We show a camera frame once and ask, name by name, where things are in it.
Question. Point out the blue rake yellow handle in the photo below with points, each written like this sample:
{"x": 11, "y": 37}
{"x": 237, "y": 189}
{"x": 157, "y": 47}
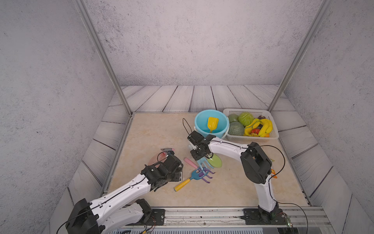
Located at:
{"x": 196, "y": 175}

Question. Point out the green trowel wooden handle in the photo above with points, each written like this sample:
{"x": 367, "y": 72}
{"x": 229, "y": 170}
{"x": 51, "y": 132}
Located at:
{"x": 215, "y": 161}

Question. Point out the green cabbage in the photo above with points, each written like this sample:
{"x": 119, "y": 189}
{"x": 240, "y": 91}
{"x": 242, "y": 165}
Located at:
{"x": 245, "y": 118}

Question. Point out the yellow toy shovel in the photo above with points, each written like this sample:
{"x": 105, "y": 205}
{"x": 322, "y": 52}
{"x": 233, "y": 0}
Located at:
{"x": 212, "y": 123}

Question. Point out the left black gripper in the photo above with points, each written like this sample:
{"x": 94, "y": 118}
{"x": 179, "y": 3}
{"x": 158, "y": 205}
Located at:
{"x": 178, "y": 172}

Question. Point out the light blue plastic bucket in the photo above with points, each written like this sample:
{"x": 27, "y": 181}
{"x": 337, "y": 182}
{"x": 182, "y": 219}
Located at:
{"x": 200, "y": 123}

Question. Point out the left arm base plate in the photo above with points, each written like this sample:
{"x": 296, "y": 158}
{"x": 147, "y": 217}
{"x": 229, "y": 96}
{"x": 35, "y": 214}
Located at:
{"x": 156, "y": 217}

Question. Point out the pink spray bottle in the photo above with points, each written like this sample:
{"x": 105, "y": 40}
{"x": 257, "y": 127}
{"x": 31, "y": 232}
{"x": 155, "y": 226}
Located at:
{"x": 161, "y": 156}

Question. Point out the red tomato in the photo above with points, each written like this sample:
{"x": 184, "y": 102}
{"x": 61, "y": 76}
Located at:
{"x": 255, "y": 131}

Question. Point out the orange snack packet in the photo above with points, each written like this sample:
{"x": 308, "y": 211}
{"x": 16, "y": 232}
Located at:
{"x": 273, "y": 172}

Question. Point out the purple rake pink handle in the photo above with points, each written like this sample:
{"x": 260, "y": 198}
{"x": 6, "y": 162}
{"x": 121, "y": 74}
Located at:
{"x": 198, "y": 168}

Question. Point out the white plastic basket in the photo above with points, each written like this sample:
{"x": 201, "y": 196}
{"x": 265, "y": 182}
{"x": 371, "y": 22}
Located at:
{"x": 257, "y": 114}

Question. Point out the light green round fruit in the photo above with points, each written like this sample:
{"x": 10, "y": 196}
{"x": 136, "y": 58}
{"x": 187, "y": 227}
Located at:
{"x": 233, "y": 118}

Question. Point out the dark green melon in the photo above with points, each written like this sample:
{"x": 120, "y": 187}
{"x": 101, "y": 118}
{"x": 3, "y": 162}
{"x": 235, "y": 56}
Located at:
{"x": 236, "y": 129}

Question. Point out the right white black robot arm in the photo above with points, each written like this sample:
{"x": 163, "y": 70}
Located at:
{"x": 256, "y": 164}

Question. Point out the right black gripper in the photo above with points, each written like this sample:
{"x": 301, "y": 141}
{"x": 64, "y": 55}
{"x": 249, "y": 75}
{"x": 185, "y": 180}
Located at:
{"x": 195, "y": 157}

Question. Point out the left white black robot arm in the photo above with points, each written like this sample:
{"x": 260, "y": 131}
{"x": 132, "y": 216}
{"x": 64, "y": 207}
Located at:
{"x": 125, "y": 205}

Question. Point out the yellow banana bunch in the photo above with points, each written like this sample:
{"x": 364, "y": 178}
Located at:
{"x": 265, "y": 126}

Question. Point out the light blue fork white handle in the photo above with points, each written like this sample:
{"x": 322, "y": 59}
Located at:
{"x": 203, "y": 163}

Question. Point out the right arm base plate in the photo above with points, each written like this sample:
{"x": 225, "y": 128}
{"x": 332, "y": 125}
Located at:
{"x": 261, "y": 217}

